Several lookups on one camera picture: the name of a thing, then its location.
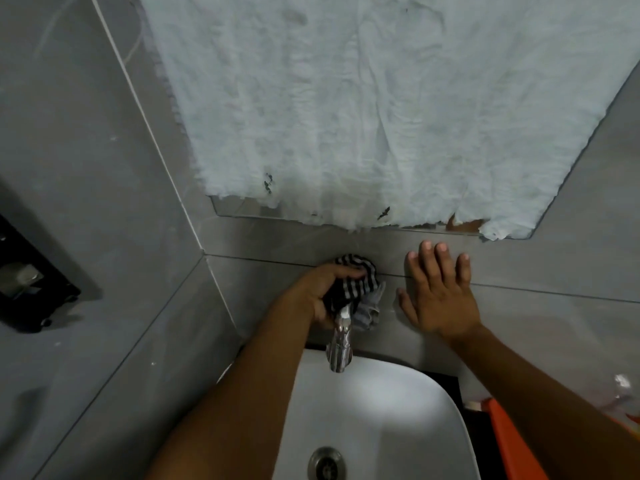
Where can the chrome faucet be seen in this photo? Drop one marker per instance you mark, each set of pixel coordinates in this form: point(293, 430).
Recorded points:
point(340, 344)

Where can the white paper sheet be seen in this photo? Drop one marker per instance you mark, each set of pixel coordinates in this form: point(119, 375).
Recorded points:
point(350, 104)

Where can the white ceramic sink basin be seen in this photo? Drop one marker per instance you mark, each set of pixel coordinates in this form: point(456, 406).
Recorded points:
point(390, 419)

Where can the person's right little finger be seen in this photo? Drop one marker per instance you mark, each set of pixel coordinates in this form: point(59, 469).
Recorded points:
point(463, 270)

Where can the metal sink drain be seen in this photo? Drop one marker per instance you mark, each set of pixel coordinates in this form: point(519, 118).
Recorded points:
point(326, 465)

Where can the person's left hand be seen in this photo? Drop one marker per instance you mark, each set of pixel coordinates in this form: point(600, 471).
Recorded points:
point(306, 294)

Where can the person's left fingers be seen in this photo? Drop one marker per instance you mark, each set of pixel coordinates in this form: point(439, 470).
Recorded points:
point(340, 271)

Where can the black white checkered cloth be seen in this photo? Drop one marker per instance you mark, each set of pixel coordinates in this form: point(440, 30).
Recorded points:
point(362, 289)

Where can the person's left forearm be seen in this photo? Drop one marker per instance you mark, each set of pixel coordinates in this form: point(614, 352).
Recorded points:
point(240, 394)

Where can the person's right hand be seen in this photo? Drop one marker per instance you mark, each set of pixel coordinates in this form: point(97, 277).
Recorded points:
point(440, 299)

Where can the black wall-mounted holder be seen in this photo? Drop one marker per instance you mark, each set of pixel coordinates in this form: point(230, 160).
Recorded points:
point(30, 304)

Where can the person's right middle finger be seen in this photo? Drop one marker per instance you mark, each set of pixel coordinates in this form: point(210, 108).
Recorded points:
point(428, 262)

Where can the person's right thumb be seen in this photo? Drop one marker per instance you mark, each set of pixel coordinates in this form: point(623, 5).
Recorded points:
point(407, 307)

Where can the orange plastic container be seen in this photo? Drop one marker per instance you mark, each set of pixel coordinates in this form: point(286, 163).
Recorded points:
point(510, 444)

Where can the person's right forearm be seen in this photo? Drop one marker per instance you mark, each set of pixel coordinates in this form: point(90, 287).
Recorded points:
point(540, 404)

